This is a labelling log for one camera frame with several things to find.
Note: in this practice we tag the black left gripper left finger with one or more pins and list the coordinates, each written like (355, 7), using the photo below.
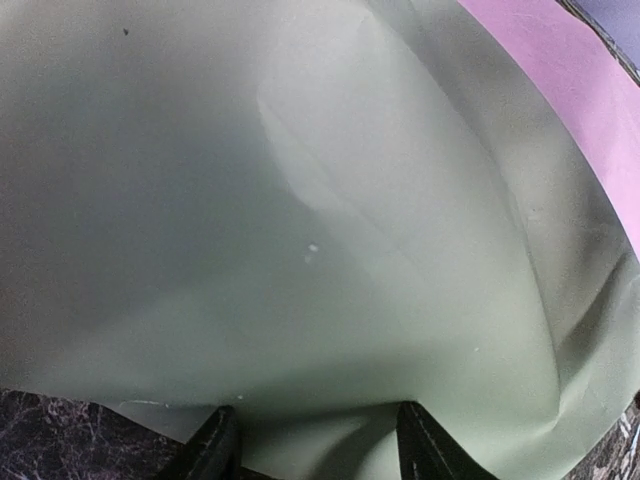
(212, 453)

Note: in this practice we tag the peach green wrapping paper sheet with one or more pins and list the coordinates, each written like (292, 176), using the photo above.
(310, 210)

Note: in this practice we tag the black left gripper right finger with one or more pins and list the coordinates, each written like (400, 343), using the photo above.
(428, 452)

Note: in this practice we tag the pink wrapping paper sheet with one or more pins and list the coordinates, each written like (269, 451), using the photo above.
(590, 91)

